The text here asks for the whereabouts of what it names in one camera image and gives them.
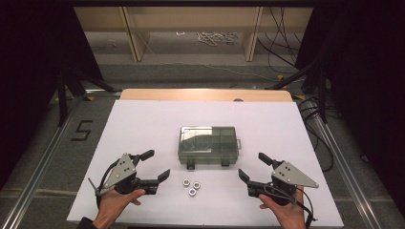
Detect person's right hand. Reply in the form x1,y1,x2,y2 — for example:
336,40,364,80
258,187,308,228

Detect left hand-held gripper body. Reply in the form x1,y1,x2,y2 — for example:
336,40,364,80
103,153,160,196

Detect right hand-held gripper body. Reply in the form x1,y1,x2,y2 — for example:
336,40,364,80
247,160,319,206

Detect white rope pile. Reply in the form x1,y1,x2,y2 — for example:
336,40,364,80
196,31,239,48

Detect black floor cables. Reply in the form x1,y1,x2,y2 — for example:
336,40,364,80
297,94,335,174

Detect black metal stand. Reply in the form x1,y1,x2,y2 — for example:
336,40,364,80
266,60,330,124
56,68,117,128

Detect black curtain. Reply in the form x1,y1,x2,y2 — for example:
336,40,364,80
295,0,405,219
0,0,103,189

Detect white paper sheet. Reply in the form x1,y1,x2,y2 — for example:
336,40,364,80
66,99,345,228

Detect clear plastic compartment box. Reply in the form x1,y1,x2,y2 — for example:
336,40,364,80
177,126,243,170

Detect aluminium floor rail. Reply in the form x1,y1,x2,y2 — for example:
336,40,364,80
0,89,122,229
304,100,383,229

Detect black hanging cables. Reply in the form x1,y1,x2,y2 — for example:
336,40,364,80
257,6,304,70

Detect person's left hand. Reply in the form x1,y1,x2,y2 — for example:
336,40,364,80
94,188,146,228

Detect thin cable tie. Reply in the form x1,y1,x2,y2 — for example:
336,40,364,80
88,177,103,198

